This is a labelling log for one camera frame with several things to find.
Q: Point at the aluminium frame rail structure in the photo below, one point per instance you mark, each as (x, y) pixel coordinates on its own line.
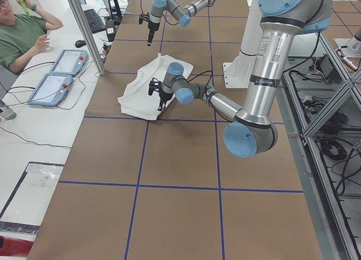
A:
(320, 103)

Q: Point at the blue teach pendant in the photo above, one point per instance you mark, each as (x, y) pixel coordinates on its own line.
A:
(70, 62)
(51, 90)

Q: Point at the white long-sleeve printed shirt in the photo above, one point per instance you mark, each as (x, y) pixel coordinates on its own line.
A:
(141, 98)

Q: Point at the person in green shirt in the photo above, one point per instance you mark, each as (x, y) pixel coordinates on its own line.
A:
(22, 36)

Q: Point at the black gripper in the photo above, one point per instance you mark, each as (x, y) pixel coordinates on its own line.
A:
(163, 96)
(152, 27)

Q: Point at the clear plastic sheet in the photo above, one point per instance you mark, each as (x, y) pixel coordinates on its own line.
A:
(25, 208)

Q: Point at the black computer mouse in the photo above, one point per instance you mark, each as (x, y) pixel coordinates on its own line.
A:
(80, 43)

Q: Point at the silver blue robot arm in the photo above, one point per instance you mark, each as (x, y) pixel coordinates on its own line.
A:
(250, 130)
(182, 15)

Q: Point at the aluminium frame post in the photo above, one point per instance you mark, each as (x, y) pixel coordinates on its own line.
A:
(80, 18)

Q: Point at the upper blue teach pendant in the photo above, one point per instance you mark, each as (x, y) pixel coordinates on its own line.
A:
(70, 62)

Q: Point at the black keyboard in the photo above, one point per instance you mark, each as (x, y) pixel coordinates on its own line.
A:
(94, 21)

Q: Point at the lower blue teach pendant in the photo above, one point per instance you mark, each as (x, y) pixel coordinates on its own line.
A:
(51, 90)

